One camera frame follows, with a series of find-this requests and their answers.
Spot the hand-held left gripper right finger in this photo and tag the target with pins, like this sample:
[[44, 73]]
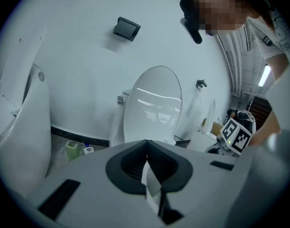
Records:
[[201, 174]]

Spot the person's right forearm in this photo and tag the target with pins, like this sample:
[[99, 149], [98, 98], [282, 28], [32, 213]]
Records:
[[268, 125]]

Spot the brown cardboard box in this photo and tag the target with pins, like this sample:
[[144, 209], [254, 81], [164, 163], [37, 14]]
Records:
[[217, 128]]

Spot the white blue cleaner bottle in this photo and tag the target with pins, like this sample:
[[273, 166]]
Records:
[[88, 149]]

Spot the person's head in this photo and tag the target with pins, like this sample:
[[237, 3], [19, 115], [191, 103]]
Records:
[[218, 13]]

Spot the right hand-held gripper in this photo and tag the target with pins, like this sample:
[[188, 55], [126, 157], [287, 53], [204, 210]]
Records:
[[239, 139]]

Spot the green plastic container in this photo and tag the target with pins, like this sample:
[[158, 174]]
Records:
[[71, 151]]

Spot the white toilet with round button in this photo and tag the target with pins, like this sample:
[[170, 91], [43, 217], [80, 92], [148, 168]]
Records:
[[33, 127]]

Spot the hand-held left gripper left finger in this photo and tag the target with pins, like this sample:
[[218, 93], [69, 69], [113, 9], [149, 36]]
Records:
[[92, 174]]

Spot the brown staircase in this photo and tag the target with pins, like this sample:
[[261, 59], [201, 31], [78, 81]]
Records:
[[261, 110]]

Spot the black head-mounted camera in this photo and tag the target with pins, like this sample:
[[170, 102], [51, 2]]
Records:
[[189, 8]]

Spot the white dotted shirt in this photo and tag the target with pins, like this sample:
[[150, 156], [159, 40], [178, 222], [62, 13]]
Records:
[[265, 49]]

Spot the small black wall hook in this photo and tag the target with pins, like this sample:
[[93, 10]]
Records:
[[200, 82]]

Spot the white toilet with chrome lever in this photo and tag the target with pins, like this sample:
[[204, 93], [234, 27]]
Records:
[[154, 98]]

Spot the black wall paper holder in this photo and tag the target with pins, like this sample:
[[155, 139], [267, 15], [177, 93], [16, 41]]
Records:
[[125, 28]]

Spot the long ceiling lamp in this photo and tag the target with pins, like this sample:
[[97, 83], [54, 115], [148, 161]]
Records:
[[264, 76]]

